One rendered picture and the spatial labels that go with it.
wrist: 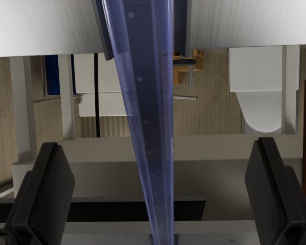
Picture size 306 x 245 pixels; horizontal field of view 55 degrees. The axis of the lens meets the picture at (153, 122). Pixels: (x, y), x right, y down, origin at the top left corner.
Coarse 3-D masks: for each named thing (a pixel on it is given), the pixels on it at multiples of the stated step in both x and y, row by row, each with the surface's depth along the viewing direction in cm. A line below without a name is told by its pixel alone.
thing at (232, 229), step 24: (0, 216) 33; (72, 216) 32; (96, 216) 32; (120, 216) 32; (144, 216) 32; (192, 216) 32; (72, 240) 25; (96, 240) 25; (120, 240) 25; (144, 240) 24; (192, 240) 24; (216, 240) 24; (240, 240) 24
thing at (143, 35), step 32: (128, 0) 6; (160, 0) 6; (128, 32) 6; (160, 32) 6; (128, 64) 7; (160, 64) 7; (128, 96) 8; (160, 96) 8; (160, 128) 9; (160, 160) 11; (160, 192) 13; (160, 224) 17
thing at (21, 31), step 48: (0, 0) 7; (48, 0) 7; (96, 0) 7; (192, 0) 7; (240, 0) 7; (288, 0) 7; (0, 48) 8; (48, 48) 8; (96, 48) 8; (192, 48) 8
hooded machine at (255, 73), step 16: (240, 48) 300; (256, 48) 295; (272, 48) 291; (240, 64) 302; (256, 64) 297; (272, 64) 293; (240, 80) 304; (256, 80) 299; (272, 80) 294; (240, 96) 309; (256, 96) 304; (272, 96) 299; (256, 112) 306; (272, 112) 301; (256, 128) 308; (272, 128) 303
